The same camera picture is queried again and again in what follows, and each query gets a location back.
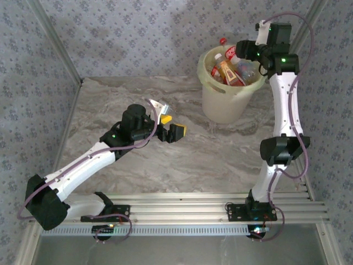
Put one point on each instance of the small circuit board green LED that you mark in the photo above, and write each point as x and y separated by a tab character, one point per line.
257	230
103	228

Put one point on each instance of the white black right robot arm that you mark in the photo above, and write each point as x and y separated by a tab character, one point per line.
285	105

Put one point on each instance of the clear bottle red scenic label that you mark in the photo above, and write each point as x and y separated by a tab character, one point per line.
214	72

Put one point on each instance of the aluminium side rail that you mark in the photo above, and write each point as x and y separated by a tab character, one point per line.
303	185

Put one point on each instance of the cream plastic bin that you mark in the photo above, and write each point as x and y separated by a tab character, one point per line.
223	107

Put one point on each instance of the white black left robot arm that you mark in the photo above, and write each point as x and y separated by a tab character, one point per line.
80	171

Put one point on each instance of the clear bottle white cap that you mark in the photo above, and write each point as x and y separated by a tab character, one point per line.
246	70

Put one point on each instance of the aluminium corner post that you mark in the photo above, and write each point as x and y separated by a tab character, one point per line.
303	33
55	41

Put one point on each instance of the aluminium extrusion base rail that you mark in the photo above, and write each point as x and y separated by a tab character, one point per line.
179	205

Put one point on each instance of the tea bottle red yellow label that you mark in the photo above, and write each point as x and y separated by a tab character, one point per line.
229	73

